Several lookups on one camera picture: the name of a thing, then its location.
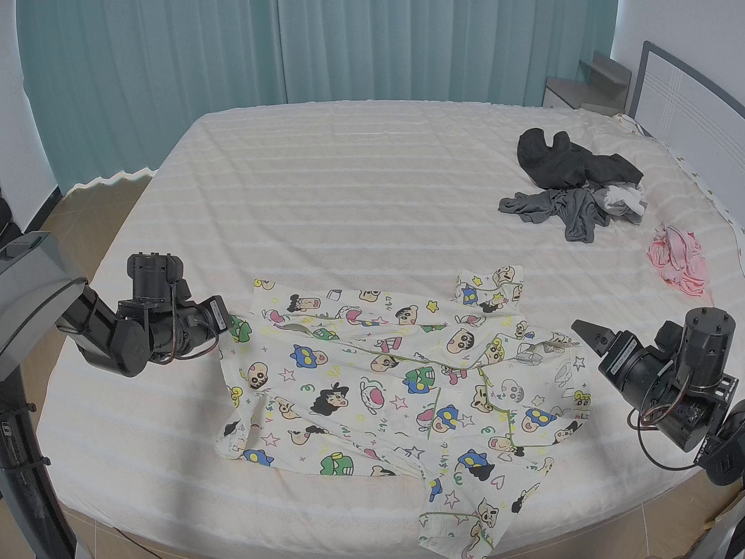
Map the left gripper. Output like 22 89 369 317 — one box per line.
170 295 230 352

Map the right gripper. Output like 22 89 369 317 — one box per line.
572 319 677 412

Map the white printed pyjama top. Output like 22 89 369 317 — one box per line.
214 264 589 559

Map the pink garment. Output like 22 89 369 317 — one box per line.
648 225 709 297

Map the dark grey garment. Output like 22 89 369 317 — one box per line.
498 187 612 244

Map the white garment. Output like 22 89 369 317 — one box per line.
594 181 648 226

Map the black garment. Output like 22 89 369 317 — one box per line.
517 127 646 192

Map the bed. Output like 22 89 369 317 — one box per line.
36 40 745 559

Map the grey white bedside table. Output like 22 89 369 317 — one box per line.
544 50 633 118

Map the blue-green curtain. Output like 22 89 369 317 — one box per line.
16 0 619 193

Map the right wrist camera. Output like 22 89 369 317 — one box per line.
655 321 686 352

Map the black cable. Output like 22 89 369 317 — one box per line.
629 405 708 473

